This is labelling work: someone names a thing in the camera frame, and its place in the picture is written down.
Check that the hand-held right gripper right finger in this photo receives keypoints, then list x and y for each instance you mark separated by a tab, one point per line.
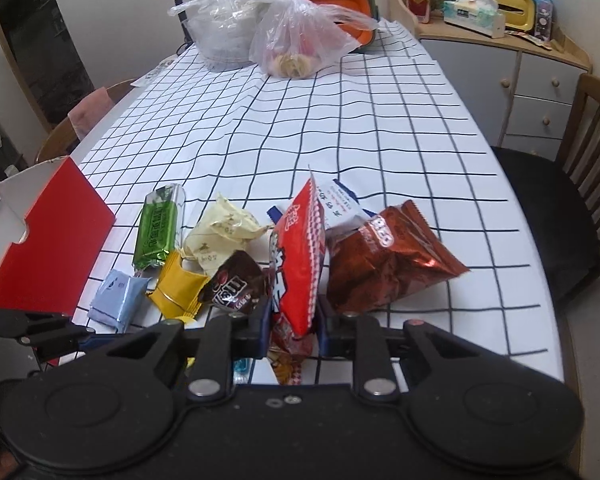
325	334

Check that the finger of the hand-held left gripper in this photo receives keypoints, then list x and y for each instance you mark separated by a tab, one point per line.
87	342

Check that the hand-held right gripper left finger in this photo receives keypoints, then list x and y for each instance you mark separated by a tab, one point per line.
263	327

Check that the red patterned snack packet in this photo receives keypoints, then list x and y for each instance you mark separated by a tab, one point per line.
287	365

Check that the brown chocolate candy packet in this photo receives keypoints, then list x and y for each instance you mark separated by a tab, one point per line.
237	282

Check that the light blue snack packet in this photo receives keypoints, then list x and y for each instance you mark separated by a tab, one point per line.
117	300

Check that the red snack bag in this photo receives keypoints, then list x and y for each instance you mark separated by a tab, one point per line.
300	260

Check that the brown foil snack bag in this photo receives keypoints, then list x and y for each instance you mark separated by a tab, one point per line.
385	265

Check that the yellow snack packet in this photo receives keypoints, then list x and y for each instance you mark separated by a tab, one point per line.
177	285

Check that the cream snack packet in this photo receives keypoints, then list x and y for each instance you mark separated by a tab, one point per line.
225	230

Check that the red cardboard box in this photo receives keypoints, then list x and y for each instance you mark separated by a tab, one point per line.
55	240

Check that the white blue-edged snack packet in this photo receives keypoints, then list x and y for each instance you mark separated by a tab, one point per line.
342	205

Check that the green snack packet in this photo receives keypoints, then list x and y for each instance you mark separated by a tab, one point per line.
157	230

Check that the plastic bag with snacks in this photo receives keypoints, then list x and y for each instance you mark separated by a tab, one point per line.
295	45

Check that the yellow-white patterned snack packet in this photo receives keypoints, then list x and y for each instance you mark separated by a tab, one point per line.
242	370

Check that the small yellow packet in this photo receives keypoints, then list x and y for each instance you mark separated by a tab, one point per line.
186	319

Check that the checked white tablecloth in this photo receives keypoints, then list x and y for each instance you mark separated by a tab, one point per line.
330	135

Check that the wooden chair with curved back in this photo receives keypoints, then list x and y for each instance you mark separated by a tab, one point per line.
55	140

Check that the pink towel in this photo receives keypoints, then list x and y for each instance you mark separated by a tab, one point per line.
90	110

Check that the wooden chair with black cushion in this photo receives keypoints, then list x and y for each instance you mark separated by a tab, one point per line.
545	210

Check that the printed paper card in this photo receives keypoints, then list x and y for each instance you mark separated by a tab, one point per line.
155	72

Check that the plastic bag with containers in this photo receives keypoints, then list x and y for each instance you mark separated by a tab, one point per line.
220	30

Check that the grey cabinet with wooden top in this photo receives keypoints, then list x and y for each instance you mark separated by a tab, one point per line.
480	70

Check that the dark glass door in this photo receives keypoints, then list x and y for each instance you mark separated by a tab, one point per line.
30	35

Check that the orange green collapsible container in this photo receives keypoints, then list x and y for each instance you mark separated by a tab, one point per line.
355	12

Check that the light green tissue box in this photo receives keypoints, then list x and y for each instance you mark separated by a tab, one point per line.
472	10

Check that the yellow tissue holder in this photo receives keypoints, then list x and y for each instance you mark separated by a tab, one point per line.
512	15

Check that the pastel printed box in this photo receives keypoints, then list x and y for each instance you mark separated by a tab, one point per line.
542	10

